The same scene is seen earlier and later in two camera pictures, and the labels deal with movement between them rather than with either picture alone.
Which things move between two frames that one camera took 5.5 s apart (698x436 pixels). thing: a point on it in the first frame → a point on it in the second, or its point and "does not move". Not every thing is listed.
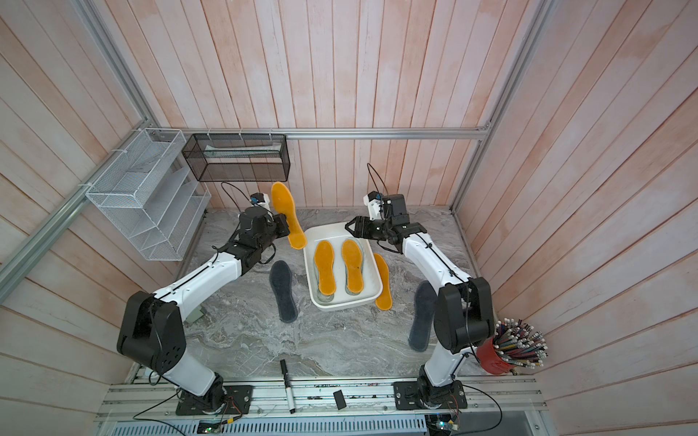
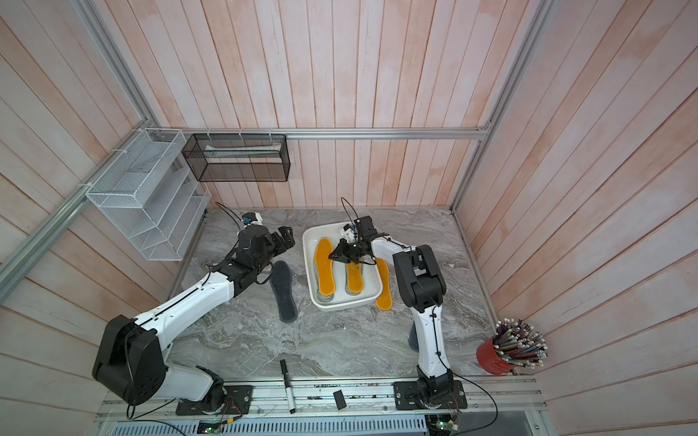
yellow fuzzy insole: [283, 204] → [324, 267]
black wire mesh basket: [238, 157] does not move
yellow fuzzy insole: [352, 252] does not move
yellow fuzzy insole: [383, 301] does not move
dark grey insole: [281, 280] does not move
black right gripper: [363, 225] → [343, 252]
